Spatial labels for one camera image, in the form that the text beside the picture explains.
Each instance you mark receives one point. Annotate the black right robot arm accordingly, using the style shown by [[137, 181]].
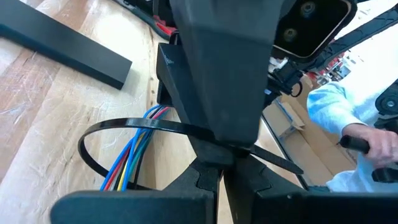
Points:
[[357, 34]]

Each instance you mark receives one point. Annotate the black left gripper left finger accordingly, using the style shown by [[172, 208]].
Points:
[[140, 208]]

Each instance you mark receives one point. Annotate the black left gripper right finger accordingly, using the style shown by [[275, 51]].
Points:
[[295, 208]]

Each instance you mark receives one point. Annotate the person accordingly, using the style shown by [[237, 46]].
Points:
[[329, 105]]

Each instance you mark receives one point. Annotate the black duct cover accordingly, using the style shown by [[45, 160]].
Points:
[[62, 43]]

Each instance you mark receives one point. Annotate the brown cardboard box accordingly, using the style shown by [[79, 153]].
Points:
[[311, 155]]

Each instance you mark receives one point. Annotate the person's hand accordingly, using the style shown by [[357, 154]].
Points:
[[379, 146]]

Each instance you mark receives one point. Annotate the black zip tie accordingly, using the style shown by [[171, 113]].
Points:
[[140, 122]]

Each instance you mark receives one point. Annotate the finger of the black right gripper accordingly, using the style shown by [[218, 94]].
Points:
[[174, 77], [230, 68]]

